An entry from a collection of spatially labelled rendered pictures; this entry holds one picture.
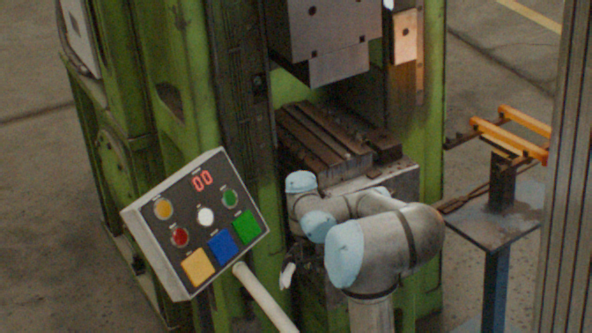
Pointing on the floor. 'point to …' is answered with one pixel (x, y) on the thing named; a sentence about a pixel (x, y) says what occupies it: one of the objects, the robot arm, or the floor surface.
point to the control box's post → (204, 311)
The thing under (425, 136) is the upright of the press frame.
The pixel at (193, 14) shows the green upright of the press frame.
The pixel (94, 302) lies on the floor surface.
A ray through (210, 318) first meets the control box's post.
